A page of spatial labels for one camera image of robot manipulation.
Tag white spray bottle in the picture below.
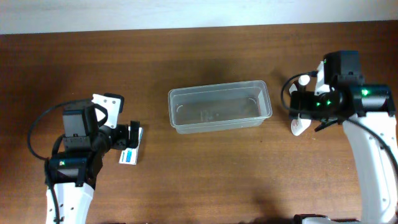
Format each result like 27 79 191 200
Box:
289 75 311 136

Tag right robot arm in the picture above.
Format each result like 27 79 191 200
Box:
281 50 397 223

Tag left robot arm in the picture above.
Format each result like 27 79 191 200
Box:
44 100 141 223

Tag clear plastic container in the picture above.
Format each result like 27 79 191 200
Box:
168 80 272 134

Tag white Panadol box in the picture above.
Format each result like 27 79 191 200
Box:
119 128 144 166

